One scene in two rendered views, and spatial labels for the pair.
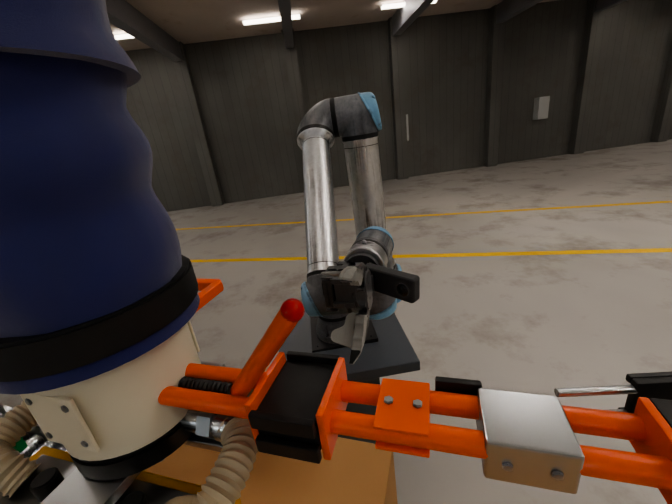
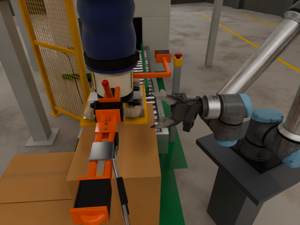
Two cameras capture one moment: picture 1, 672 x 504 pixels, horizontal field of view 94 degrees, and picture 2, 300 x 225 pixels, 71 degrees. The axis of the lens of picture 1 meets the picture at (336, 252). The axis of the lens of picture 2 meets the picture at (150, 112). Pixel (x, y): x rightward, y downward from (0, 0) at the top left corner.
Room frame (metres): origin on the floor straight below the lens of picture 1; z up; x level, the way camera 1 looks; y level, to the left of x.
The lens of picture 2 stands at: (0.16, -0.58, 1.67)
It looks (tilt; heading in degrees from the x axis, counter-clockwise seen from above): 34 degrees down; 67
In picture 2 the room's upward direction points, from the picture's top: straight up
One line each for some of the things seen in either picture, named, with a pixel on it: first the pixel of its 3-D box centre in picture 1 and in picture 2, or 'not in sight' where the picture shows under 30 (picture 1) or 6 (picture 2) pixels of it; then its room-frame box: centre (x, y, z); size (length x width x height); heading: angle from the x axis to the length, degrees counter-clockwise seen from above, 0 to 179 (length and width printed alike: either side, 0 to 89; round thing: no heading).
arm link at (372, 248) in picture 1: (364, 263); (209, 106); (0.62, -0.06, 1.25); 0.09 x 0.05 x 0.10; 71
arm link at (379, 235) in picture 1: (372, 250); (231, 106); (0.70, -0.09, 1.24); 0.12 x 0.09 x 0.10; 161
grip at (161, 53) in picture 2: not in sight; (162, 56); (0.69, 0.50, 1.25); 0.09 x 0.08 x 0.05; 161
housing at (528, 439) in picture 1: (522, 435); (102, 156); (0.20, -0.14, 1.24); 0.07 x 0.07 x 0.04; 71
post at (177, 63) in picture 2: not in sight; (174, 104); (1.11, 1.03, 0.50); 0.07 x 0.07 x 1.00; 71
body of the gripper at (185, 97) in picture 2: (352, 281); (186, 106); (0.54, -0.02, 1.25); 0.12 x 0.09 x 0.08; 161
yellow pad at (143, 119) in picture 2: not in sight; (135, 99); (0.44, 0.27, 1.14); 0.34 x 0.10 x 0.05; 71
